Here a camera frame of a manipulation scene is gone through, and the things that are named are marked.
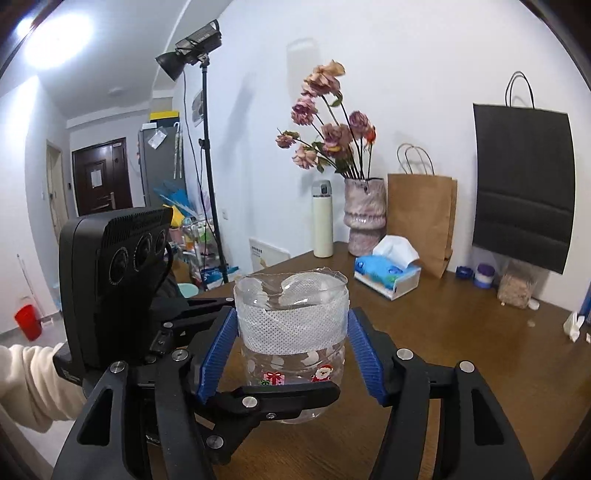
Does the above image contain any black paper bag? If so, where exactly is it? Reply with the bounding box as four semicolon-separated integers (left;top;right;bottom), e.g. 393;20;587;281
473;71;576;274

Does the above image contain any blue tissue box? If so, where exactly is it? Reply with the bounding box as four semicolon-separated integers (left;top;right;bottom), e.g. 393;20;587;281
353;235;422;301

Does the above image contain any crumpled white tissue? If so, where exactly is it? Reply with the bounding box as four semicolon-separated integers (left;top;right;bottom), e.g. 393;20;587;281
563;312;585;343

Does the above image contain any studio light on stand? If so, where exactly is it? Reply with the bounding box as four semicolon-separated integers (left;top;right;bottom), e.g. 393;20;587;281
155;19;229;284

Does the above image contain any dried pink rose bouquet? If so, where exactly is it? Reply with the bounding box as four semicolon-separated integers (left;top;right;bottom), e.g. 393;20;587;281
276;60;377;180

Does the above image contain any blue drink can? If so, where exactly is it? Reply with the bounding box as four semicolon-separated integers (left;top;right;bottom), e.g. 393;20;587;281
579;284;591;322

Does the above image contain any cream thermos bottle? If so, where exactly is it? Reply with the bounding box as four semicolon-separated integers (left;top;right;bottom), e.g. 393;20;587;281
311;180;334;258

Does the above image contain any clear jar with oats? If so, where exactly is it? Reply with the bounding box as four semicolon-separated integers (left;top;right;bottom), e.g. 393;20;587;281
497;259;538;309

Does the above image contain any dark brown door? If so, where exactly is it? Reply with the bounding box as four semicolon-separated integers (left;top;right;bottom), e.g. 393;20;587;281
72;138;132;216

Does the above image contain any brown paper bag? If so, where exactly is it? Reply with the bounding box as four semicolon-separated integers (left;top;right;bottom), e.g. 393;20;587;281
386;142;459;280

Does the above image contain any red bucket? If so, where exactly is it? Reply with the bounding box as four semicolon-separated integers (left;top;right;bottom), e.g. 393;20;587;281
14;303;42;341

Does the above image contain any cream sleeved forearm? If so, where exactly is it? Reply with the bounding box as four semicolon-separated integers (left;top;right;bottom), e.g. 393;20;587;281
0;343;86;433

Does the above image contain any pink ceramic vase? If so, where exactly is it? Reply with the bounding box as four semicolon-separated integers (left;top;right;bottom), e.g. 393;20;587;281
344;178;388;257

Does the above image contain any grey refrigerator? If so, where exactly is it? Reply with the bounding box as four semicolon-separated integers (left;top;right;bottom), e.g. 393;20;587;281
138;119;186;207

